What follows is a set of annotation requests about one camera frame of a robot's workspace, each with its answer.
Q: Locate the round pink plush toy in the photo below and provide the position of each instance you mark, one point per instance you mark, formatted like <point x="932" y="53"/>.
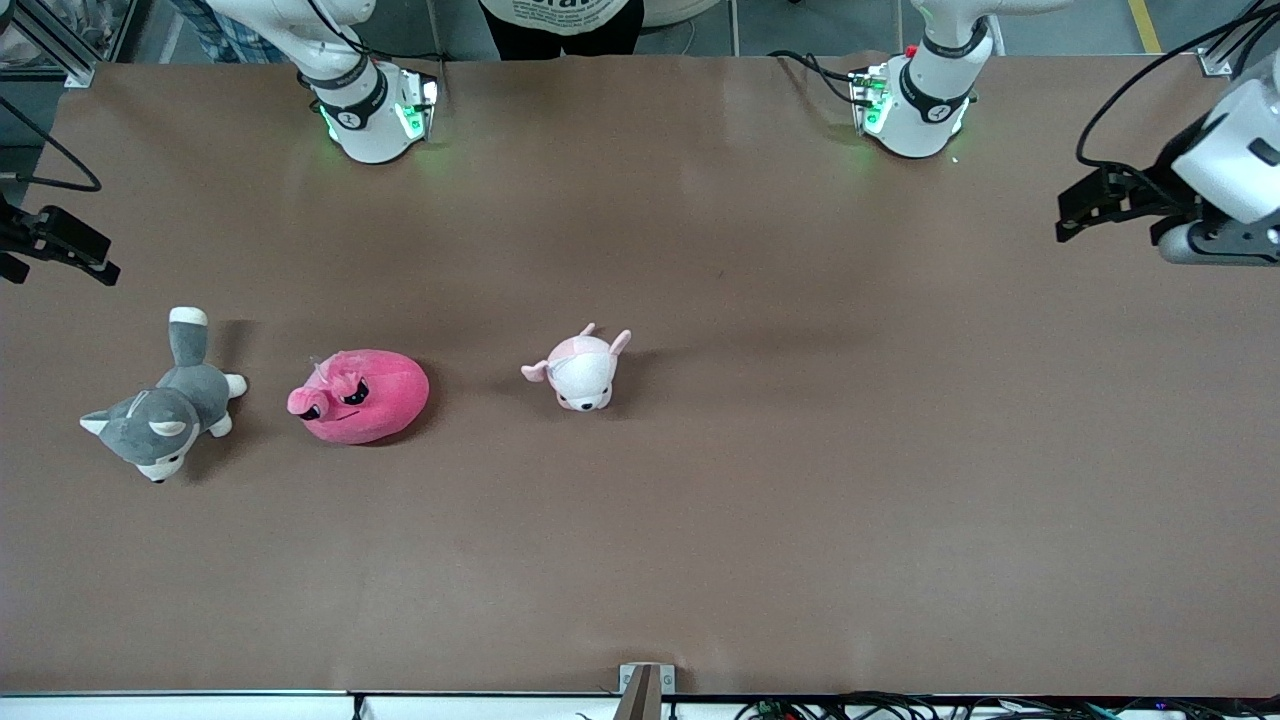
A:
<point x="380" y="400"/>

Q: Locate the metal table edge bracket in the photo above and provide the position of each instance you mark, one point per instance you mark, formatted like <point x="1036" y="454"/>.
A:
<point x="645" y="695"/>

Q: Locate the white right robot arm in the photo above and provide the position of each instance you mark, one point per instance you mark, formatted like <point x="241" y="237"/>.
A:
<point x="370" y="130"/>

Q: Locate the aluminium profile frame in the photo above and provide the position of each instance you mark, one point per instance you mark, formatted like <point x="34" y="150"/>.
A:
<point x="60" y="50"/>
<point x="1218" y="62"/>

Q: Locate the white table edge rail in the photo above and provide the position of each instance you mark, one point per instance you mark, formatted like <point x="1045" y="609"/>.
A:
<point x="200" y="708"/>

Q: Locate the person in plaid shirt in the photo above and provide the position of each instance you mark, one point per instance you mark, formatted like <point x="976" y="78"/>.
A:
<point x="230" y="35"/>

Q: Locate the grey white husky plush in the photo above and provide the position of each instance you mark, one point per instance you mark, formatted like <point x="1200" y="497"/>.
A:
<point x="165" y="410"/>

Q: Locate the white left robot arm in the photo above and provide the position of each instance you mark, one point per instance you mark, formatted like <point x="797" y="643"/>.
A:
<point x="930" y="110"/>

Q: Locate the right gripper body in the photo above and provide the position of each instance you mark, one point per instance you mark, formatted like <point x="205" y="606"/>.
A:
<point x="14" y="238"/>

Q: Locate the pale pink white plush dog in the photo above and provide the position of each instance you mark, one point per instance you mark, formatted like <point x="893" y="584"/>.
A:
<point x="580" y="375"/>

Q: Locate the grey vertical pole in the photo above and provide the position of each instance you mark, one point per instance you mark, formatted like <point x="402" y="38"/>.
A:
<point x="734" y="25"/>

